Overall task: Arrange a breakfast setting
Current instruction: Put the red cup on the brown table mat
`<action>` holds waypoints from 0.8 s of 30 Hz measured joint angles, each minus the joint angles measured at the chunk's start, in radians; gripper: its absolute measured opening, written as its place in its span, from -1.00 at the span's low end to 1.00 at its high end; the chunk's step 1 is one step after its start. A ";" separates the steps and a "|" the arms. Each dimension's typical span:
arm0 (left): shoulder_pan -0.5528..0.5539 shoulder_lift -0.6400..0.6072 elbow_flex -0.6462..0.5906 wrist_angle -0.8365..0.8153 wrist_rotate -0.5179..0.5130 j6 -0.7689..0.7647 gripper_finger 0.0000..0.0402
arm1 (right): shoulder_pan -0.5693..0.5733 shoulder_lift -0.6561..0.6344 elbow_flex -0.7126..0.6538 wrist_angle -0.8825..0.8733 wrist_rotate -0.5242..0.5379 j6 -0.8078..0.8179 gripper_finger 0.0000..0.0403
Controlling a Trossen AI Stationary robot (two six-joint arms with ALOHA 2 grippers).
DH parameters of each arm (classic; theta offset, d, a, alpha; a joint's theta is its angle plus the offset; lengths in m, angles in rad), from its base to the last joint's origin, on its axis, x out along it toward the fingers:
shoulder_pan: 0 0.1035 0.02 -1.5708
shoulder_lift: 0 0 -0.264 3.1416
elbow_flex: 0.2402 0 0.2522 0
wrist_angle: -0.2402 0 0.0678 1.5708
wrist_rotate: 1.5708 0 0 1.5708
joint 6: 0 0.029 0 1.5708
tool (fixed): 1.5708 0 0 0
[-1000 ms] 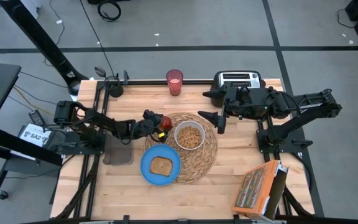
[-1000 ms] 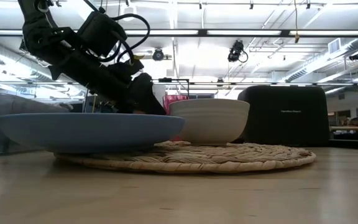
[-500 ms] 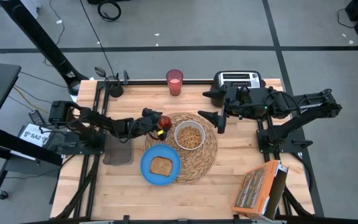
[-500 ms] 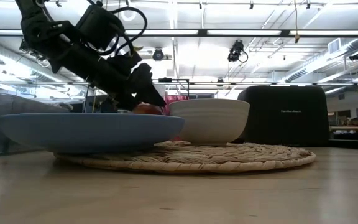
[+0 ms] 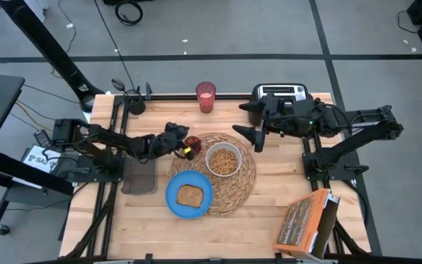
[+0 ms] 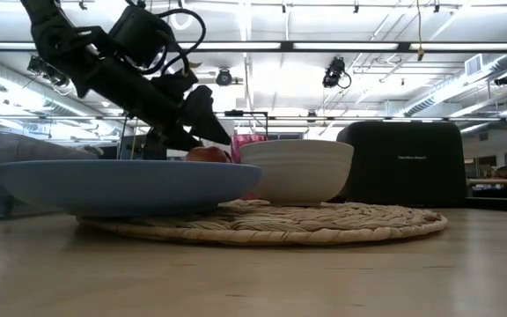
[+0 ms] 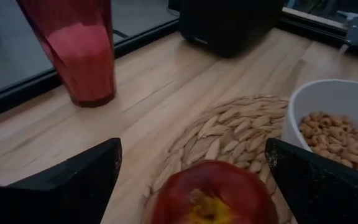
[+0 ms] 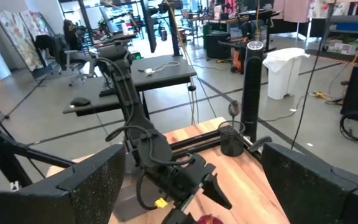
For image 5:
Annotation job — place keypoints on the blue plate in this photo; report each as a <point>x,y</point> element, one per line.
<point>174,205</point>

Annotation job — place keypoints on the white paper label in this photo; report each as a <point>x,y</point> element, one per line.
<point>39,159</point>

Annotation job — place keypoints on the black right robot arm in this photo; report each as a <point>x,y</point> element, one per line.
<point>357,141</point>

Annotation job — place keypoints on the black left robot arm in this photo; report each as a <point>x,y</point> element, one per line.
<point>123,141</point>

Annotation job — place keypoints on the black toaster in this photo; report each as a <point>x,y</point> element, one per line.
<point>299,89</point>

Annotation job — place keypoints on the round woven placemat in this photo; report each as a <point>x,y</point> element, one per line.
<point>233,190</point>

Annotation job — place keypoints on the white bowl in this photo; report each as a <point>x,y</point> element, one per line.
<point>207,159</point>

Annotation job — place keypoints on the brown cereal heap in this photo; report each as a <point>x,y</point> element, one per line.
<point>223,161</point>

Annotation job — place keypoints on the orange cereal box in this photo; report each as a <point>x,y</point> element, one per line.
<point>299,223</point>

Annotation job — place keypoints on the black power brick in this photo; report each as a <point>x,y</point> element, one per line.
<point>43,138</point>

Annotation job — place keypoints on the red plastic cup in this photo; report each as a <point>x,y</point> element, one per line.
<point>206,100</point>

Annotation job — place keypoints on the black stand pole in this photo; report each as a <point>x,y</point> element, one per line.
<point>50,47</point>

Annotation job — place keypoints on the black utensil cup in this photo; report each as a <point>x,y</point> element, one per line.
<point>136,106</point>

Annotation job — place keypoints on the dark spoon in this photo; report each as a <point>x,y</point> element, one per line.
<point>118,84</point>

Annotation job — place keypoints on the clear plastic container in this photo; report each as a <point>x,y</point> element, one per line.
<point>139,179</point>

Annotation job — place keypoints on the brown toast slice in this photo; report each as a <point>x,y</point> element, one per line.
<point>190,196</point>

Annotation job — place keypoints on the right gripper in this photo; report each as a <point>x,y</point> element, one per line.
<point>291,124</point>

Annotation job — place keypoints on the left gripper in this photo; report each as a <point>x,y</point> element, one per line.
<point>170,141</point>

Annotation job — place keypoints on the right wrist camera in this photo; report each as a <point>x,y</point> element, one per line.
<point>280,104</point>

